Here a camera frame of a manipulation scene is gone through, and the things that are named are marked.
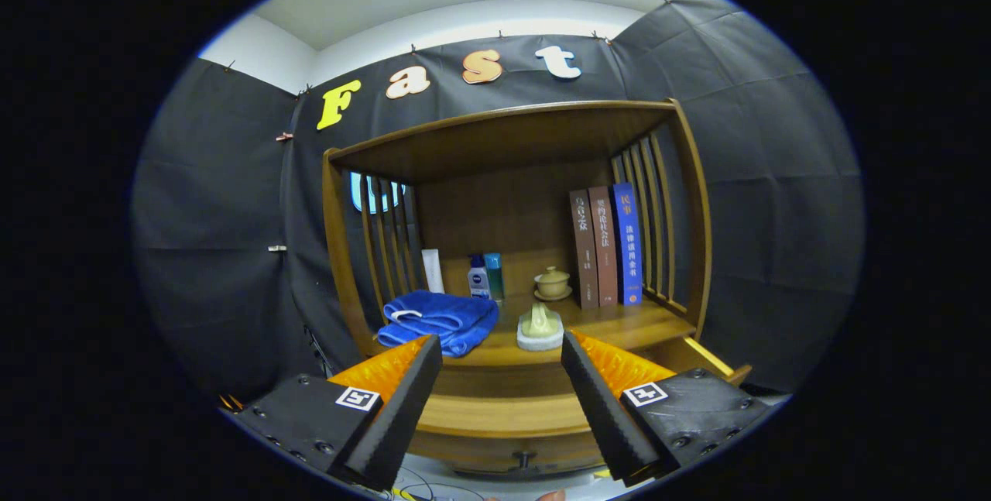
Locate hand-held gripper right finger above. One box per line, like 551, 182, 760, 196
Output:
561, 331, 783, 488

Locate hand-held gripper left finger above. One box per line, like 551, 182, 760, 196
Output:
232, 335, 444, 492

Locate wooden drawer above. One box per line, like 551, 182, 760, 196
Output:
406, 335, 753, 477

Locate green scrub brush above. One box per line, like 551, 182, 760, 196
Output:
516, 302, 565, 352

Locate wooden countertop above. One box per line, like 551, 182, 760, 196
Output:
364, 292, 698, 368

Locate wooden cabinet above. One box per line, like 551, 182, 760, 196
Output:
321, 98, 753, 479

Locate blue folded towel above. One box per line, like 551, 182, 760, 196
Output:
377, 290, 500, 359

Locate beige lidded teacup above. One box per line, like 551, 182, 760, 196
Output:
533, 266, 574, 302

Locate white tube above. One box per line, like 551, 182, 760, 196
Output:
421, 249, 445, 294

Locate white lotion bottle blue cap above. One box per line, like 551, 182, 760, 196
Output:
468, 255, 492, 300

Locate dark brown book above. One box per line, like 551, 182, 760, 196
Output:
569, 189, 600, 310

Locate reddish brown book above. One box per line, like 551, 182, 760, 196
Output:
588, 186, 619, 308

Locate teal bottle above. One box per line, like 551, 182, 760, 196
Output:
484, 252, 506, 302

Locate blue book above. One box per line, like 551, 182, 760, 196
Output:
609, 182, 643, 307

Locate black backdrop cloth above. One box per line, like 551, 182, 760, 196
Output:
132, 0, 864, 409

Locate cables on floor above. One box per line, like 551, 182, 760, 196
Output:
391, 470, 465, 501

